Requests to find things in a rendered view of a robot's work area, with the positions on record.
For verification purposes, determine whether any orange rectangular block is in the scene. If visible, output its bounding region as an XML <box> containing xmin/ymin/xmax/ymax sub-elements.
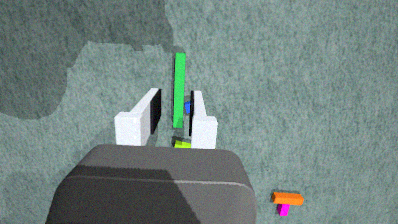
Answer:
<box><xmin>272</xmin><ymin>192</ymin><xmax>304</xmax><ymax>205</ymax></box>

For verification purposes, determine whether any small blue cube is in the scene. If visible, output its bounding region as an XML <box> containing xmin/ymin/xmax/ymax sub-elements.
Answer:
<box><xmin>185</xmin><ymin>101</ymin><xmax>190</xmax><ymax>113</ymax></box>

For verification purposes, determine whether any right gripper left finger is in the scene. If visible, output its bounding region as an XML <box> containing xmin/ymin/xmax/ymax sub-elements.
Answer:
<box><xmin>115</xmin><ymin>88</ymin><xmax>162</xmax><ymax>146</ymax></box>

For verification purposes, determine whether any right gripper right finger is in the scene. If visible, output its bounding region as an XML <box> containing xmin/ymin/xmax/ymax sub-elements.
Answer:
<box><xmin>189</xmin><ymin>90</ymin><xmax>218</xmax><ymax>149</ymax></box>

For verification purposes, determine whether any magenta block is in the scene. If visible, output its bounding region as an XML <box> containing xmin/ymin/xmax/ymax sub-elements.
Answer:
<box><xmin>277</xmin><ymin>204</ymin><xmax>290</xmax><ymax>216</ymax></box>

